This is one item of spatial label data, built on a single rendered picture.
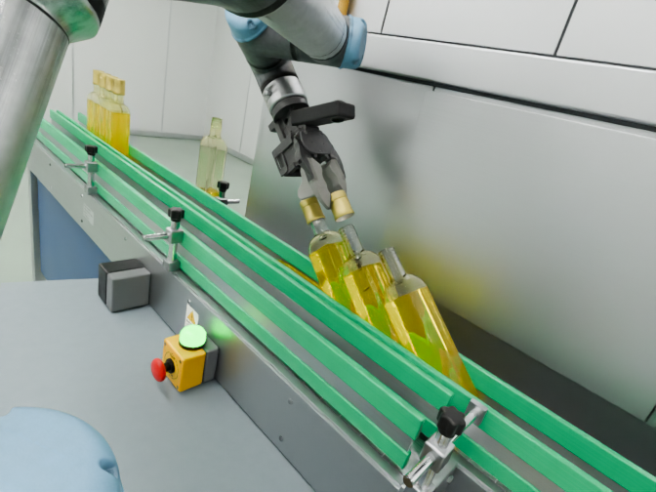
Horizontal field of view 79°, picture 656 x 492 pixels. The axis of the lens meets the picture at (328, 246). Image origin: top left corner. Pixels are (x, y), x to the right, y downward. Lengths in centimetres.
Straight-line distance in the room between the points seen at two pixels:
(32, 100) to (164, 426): 52
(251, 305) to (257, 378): 12
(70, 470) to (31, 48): 27
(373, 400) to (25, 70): 47
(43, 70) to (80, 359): 59
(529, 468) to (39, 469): 50
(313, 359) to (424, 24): 59
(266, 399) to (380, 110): 57
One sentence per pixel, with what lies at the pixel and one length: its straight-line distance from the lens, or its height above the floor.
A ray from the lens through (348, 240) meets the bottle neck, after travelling 67.
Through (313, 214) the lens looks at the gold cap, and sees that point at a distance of 72.
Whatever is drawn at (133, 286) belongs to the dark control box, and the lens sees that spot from 95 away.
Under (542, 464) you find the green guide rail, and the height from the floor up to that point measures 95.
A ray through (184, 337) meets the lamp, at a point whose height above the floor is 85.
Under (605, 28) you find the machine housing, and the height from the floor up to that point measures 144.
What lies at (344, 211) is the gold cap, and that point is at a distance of 67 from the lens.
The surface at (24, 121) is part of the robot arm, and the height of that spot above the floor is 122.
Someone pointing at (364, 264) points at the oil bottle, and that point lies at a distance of 64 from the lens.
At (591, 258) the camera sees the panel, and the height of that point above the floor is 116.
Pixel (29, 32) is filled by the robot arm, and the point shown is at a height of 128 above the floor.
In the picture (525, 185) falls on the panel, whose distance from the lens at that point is 67.
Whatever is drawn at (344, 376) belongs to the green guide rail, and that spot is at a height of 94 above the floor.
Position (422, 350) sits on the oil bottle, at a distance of 61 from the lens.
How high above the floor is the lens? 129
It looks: 21 degrees down
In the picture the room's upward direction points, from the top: 14 degrees clockwise
